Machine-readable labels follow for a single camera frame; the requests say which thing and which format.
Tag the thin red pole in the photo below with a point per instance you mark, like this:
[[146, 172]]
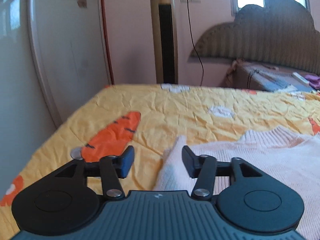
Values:
[[106, 30]]

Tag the white wardrobe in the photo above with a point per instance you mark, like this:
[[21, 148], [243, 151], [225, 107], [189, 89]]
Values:
[[70, 42]]

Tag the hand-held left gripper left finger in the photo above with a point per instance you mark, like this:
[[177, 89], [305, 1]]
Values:
[[127, 162]]

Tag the white remote control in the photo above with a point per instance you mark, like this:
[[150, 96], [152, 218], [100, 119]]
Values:
[[301, 78]]

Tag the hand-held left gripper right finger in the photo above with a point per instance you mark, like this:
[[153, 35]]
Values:
[[190, 162]]

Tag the pink knit sweater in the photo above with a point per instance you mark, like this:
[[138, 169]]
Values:
[[262, 155]]

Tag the grey upholstered headboard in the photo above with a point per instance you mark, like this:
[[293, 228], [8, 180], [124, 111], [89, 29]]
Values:
[[262, 35]]

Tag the yellow carrot print bed sheet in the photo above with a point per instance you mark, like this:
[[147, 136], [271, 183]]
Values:
[[175, 110]]

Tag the beige tower fan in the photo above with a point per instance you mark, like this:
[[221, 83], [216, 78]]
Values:
[[166, 42]]

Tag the purple cloth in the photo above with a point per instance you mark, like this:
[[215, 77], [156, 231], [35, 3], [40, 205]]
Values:
[[313, 81]]

